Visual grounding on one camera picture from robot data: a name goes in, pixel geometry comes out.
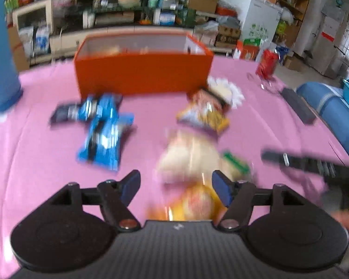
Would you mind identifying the red soda can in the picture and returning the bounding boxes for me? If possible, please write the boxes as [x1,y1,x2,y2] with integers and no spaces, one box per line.
[256,49,279,80]

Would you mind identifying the clear eyeglasses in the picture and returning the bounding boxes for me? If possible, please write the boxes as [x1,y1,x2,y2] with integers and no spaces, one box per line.
[246,73,281,94]

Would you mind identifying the white daisy coaster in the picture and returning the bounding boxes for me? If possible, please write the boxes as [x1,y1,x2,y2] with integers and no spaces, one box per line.
[207,76,245,109]

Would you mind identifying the blue snack pack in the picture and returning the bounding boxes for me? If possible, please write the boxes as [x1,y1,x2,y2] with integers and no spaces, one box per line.
[77,93,134,171]

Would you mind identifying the blue thermos jug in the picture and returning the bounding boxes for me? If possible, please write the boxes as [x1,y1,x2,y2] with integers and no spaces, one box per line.
[0,0,24,114]

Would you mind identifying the white cabinet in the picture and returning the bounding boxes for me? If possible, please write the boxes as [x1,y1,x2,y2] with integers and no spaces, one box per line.
[12,0,54,33]

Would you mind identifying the cream bread pack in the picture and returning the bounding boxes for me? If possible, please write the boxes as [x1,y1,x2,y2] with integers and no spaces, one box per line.
[156,130,224,184]

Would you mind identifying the green striped snack pack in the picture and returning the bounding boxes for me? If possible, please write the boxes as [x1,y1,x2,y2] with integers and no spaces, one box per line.
[221,151,252,181]

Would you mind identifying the orange storage box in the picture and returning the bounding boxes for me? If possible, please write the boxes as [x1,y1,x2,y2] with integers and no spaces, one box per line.
[74,31,214,98]

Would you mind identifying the black rectangular case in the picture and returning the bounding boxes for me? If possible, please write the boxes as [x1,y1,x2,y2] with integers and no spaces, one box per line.
[280,88,316,125]

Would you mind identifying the orange yellow snack bag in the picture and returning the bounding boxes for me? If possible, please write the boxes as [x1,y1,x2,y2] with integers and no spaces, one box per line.
[176,88,229,135]

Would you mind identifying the dark navy snack pack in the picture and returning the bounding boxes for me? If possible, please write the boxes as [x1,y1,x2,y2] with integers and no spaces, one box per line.
[49,103,87,125]

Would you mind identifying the yellow soft bread pack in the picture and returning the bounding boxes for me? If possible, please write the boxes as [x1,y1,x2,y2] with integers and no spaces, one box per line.
[147,183,226,223]

